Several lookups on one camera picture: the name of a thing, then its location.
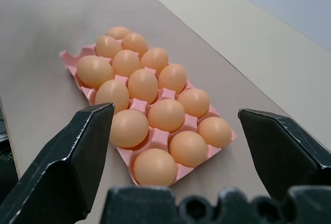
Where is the pink plastic egg tray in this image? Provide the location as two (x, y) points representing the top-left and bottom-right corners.
(58, 43), (238, 186)

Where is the brown egg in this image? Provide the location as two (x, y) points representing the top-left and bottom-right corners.
(76, 55), (115, 89)
(169, 131), (208, 168)
(147, 98), (186, 133)
(95, 79), (130, 114)
(197, 116), (233, 149)
(127, 68), (159, 104)
(107, 26), (132, 40)
(112, 49), (141, 79)
(122, 32), (149, 57)
(140, 47), (169, 74)
(95, 35), (124, 59)
(109, 109), (150, 149)
(158, 63), (188, 95)
(176, 88), (210, 118)
(133, 148), (178, 186)

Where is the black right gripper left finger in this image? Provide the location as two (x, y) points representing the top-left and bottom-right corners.
(0, 102), (115, 224)

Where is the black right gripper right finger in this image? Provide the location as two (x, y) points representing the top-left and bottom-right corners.
(237, 108), (331, 199)

